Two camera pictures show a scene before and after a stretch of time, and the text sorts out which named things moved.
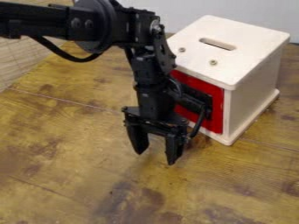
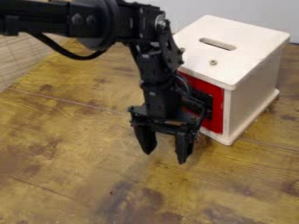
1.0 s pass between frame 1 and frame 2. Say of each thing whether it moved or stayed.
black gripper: moved
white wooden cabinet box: stayed
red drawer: stayed
